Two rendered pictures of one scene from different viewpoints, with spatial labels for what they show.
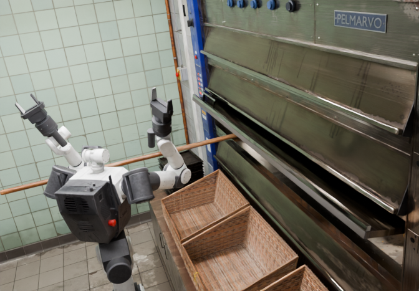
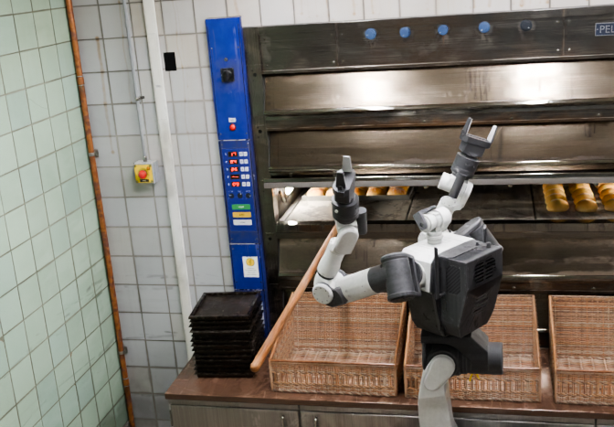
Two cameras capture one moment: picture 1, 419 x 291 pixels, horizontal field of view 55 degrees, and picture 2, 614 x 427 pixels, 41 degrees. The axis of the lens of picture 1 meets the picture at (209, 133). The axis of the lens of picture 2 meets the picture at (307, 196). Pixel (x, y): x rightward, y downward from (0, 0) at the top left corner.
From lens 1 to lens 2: 318 cm
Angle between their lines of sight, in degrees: 57
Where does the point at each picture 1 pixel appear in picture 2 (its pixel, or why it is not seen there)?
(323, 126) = (573, 131)
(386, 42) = not seen: outside the picture
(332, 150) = (595, 146)
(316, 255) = (568, 272)
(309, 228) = (545, 252)
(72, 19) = not seen: outside the picture
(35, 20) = not seen: outside the picture
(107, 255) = (483, 344)
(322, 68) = (576, 75)
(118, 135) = (41, 324)
